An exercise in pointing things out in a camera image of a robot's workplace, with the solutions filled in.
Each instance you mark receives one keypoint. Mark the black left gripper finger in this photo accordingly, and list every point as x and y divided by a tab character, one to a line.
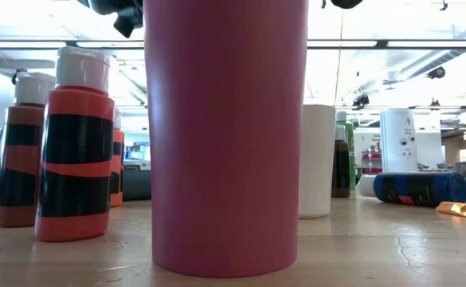
129	22

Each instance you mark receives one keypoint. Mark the coral red paint bottle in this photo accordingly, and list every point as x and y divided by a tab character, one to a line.
75	103

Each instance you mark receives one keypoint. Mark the blue paint bottle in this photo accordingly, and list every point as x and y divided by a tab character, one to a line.
424	187

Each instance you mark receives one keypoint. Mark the black overhead frame bar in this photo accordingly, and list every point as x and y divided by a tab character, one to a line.
382	44

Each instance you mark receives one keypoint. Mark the white round pillar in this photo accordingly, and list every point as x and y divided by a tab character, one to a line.
396	127

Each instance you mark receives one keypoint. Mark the pink plastic cup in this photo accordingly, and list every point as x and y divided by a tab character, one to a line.
224	139

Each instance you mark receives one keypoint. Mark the red shelf unit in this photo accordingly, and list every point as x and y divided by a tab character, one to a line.
372	161

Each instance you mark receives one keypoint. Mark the green paint bottle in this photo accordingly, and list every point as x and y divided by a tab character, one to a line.
352	159

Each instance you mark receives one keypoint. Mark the terracotta paint bottle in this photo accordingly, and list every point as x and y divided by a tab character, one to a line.
21	115

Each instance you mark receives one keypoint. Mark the orange paint bottle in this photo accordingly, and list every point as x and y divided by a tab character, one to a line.
118	135

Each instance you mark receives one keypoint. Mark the dark brown paint bottle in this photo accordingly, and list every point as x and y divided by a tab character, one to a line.
341	167

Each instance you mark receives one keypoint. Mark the black ceiling camera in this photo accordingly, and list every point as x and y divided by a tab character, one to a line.
435	72
361	100

